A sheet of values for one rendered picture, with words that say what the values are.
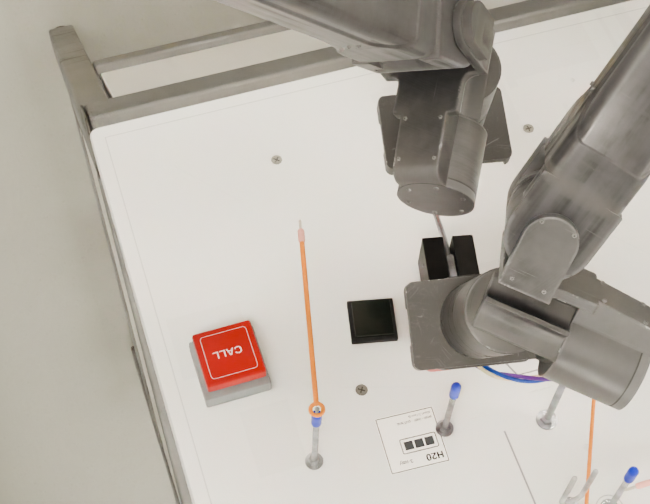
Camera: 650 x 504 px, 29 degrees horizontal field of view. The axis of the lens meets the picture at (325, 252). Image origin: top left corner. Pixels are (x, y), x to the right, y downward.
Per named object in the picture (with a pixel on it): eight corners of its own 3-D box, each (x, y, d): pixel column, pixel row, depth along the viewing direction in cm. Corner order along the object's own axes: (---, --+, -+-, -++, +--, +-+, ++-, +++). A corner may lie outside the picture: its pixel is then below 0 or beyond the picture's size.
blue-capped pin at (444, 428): (452, 419, 104) (464, 375, 97) (454, 436, 103) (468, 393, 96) (434, 420, 104) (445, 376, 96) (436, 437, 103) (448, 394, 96)
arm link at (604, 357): (537, 161, 84) (536, 207, 76) (694, 230, 84) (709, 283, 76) (463, 305, 89) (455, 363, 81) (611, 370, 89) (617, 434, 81)
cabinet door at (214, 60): (99, 70, 158) (129, 129, 127) (498, -22, 168) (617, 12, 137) (103, 86, 159) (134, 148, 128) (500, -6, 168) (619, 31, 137)
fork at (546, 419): (533, 409, 105) (566, 332, 92) (555, 408, 105) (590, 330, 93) (538, 431, 104) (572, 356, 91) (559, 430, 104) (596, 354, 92)
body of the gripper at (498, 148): (509, 166, 102) (526, 129, 95) (385, 178, 102) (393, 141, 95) (496, 95, 104) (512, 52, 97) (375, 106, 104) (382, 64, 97)
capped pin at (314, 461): (317, 449, 102) (321, 395, 93) (326, 465, 102) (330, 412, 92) (301, 457, 102) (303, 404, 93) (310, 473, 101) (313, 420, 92)
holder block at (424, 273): (466, 258, 106) (472, 234, 103) (477, 317, 103) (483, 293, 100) (417, 262, 106) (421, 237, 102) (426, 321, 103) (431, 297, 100)
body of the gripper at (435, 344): (546, 357, 94) (572, 354, 86) (411, 371, 93) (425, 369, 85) (536, 271, 94) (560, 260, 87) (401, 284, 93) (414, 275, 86)
